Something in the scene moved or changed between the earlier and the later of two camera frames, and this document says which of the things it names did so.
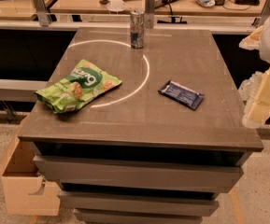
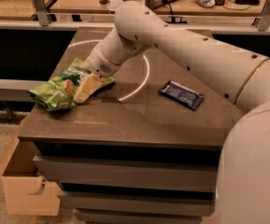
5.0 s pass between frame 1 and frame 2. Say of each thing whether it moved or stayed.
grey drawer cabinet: stayed
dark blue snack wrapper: stayed
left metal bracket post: stayed
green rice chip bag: moved
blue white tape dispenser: stayed
